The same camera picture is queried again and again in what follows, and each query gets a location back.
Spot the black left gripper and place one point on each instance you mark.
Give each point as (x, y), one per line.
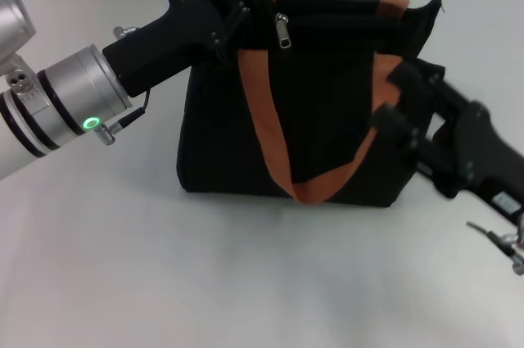
(172, 41)

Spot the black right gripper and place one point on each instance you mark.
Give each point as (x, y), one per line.
(479, 155)

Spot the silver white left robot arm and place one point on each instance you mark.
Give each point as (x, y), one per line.
(73, 90)

